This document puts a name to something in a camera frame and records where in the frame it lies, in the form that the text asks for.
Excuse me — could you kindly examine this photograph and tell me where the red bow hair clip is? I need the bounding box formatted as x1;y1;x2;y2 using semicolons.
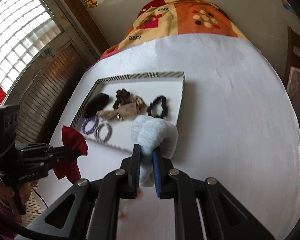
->
53;126;88;184

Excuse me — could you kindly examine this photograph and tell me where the fluffy light blue scrunchie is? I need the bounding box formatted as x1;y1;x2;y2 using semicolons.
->
131;115;178;187

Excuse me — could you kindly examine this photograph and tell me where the purple bead bracelet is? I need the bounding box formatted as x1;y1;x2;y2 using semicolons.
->
80;115;100;136

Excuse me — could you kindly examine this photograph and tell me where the black oval hair clip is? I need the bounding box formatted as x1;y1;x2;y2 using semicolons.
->
83;93;109;118

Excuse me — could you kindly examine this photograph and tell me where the brown leopard bow scrunchie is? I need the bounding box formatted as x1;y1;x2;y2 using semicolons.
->
96;89;145;121

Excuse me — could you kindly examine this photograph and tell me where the person's hand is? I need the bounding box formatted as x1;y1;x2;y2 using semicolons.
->
0;180;39;206

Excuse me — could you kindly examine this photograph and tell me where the brown louvered wooden door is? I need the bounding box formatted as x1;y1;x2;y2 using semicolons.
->
16;44;88;143

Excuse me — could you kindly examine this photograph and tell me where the striped shallow cardboard tray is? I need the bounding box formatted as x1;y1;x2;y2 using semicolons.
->
70;72;185;151

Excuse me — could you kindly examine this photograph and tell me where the black scrunchie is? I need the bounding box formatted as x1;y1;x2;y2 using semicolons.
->
146;95;168;119

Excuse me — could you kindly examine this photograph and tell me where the white table cloth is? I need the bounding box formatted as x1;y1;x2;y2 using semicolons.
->
50;34;300;239

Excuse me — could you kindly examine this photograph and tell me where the window with glass blocks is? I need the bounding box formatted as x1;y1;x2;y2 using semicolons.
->
0;0;62;92

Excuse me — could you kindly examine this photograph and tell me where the wooden chair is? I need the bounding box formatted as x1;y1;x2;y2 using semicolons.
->
283;26;300;106

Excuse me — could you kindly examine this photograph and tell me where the orange patterned blanket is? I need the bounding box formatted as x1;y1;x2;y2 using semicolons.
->
101;0;246;59

